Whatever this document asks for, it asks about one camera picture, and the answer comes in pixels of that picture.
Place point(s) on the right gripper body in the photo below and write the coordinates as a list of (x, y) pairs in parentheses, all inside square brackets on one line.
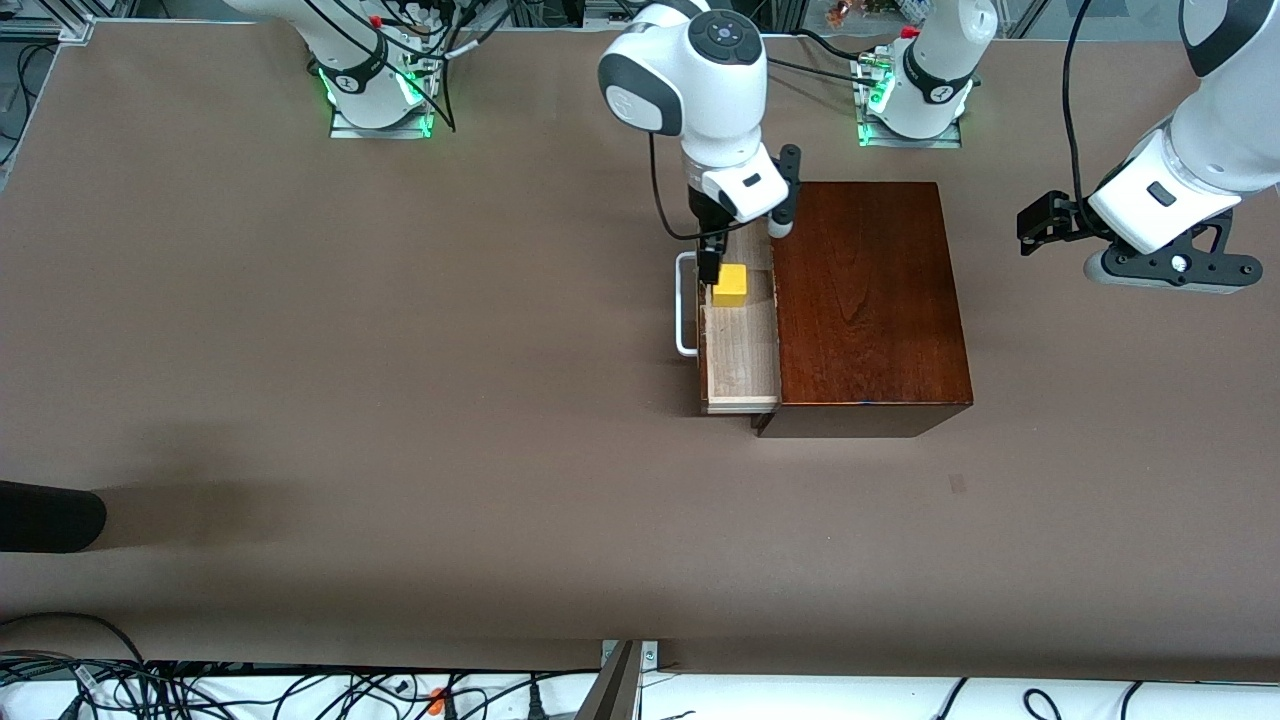
[(708, 217)]

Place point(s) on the yellow cube block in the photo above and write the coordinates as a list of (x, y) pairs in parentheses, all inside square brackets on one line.
[(732, 288)]

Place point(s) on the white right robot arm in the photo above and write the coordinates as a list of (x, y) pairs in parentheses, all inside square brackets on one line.
[(690, 100)]

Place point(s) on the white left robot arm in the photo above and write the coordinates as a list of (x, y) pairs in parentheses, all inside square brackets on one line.
[(1230, 130)]

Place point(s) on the dark brown wooden cabinet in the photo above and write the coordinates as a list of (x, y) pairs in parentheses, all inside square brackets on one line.
[(870, 300)]

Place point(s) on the black rounded object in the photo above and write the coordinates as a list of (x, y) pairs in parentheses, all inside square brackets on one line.
[(50, 515)]

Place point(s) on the aluminium profile post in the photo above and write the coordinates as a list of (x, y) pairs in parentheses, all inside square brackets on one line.
[(615, 690)]

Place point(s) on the aluminium frame rail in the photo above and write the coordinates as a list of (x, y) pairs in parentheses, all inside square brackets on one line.
[(60, 30)]

